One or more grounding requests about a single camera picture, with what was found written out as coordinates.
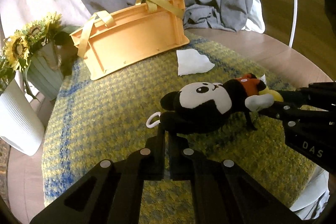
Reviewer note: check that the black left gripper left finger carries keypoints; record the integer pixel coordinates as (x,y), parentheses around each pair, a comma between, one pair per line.
(110,192)

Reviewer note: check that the white cloth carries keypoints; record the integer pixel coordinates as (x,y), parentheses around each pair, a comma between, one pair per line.
(190,61)

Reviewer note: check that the sunflower bouquet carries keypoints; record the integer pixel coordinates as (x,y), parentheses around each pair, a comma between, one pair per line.
(23,45)

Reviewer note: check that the orange plastic crate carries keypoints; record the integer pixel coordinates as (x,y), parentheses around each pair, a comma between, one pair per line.
(111,41)

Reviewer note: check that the white ribbed vase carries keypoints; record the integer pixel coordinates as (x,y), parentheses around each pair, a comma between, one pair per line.
(20,126)

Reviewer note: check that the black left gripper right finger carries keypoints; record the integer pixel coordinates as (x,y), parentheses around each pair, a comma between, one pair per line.
(222,191)

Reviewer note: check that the panda plush toy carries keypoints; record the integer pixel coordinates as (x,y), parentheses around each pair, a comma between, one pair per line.
(203,107)

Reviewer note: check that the pale green ribbed vase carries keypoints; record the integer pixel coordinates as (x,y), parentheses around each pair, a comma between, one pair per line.
(44,72)

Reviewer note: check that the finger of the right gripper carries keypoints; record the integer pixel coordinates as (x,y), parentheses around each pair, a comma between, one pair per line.
(319,95)
(282,111)

